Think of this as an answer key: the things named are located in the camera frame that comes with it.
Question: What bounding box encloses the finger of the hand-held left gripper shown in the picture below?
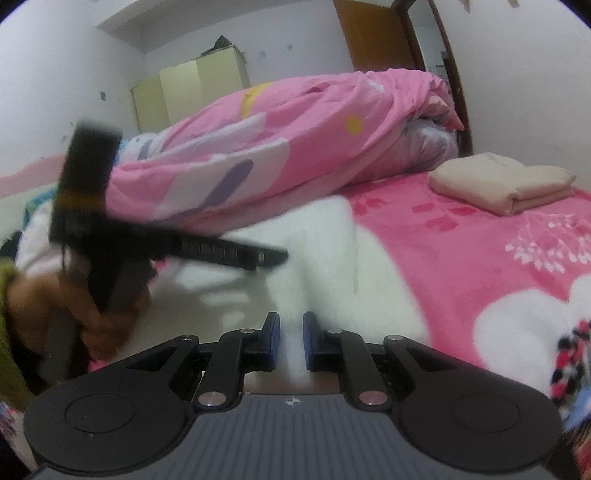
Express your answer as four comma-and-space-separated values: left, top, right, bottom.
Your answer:
238, 244, 290, 270

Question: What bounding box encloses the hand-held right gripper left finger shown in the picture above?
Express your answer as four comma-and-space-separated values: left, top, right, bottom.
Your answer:
124, 311, 281, 412

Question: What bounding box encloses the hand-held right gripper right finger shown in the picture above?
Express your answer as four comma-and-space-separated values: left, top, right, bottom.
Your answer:
302, 311, 457, 412

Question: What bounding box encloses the white fluffy garment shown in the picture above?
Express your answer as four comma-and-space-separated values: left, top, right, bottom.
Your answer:
148, 196, 431, 394

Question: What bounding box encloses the person's left forearm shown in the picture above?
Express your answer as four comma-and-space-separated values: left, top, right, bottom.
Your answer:
0, 261, 29, 409

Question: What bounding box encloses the person's left hand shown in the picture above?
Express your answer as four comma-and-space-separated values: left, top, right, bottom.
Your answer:
8, 261, 154, 366

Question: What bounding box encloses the pink printed duvet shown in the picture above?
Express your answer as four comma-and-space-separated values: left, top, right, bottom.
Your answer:
106, 68, 465, 232

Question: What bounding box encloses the yellow-green wardrobe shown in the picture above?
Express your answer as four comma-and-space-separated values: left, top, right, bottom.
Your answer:
130, 46, 253, 136

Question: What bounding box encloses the pink floral blanket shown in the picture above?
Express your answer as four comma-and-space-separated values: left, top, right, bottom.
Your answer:
88, 173, 591, 417

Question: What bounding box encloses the dark item on wardrobe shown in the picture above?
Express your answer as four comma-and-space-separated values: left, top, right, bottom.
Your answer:
201, 36, 232, 57

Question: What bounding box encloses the folded cream cloth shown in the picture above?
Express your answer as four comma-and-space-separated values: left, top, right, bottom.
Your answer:
427, 152, 579, 217

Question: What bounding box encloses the wooden door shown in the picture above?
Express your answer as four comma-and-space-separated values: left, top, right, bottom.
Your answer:
333, 0, 417, 75

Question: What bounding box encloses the dark door frame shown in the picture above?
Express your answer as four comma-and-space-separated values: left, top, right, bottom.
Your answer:
392, 0, 475, 157

